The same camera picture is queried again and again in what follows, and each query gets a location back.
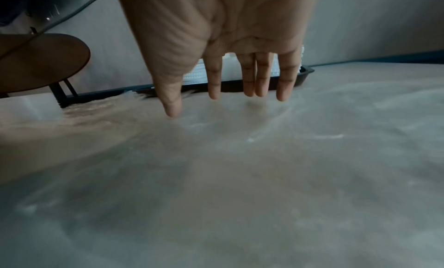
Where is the person's right hand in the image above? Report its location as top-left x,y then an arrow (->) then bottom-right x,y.
114,0 -> 321,118

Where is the stack of clear plastic containers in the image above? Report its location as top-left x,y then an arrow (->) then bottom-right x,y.
182,44 -> 305,84

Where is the black plastic tray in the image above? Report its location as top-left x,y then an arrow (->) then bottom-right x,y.
132,65 -> 315,98

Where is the round brown wooden stool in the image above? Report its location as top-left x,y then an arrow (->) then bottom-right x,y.
0,33 -> 92,108

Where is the grey cable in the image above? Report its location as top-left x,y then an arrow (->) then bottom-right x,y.
0,0 -> 117,60

